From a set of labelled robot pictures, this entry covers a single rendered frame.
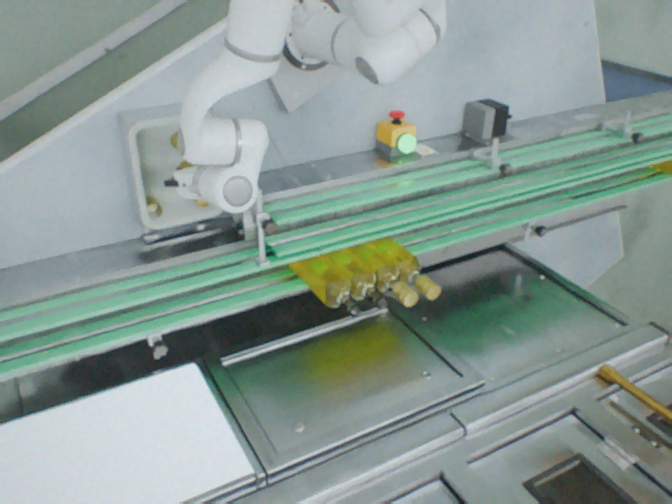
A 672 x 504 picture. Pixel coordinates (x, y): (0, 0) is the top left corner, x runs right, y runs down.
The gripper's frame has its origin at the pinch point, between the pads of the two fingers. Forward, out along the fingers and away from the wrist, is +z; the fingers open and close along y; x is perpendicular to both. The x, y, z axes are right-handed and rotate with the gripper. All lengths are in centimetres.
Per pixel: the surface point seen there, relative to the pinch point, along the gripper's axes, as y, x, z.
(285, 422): 0, -43, -28
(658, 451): 56, -57, -62
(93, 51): -5, 28, 59
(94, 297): -23.8, -18.5, -2.1
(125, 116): -9.4, 12.9, 2.6
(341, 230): 28.5, -18.6, -4.9
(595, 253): 144, -64, 27
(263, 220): 8.9, -10.0, -11.7
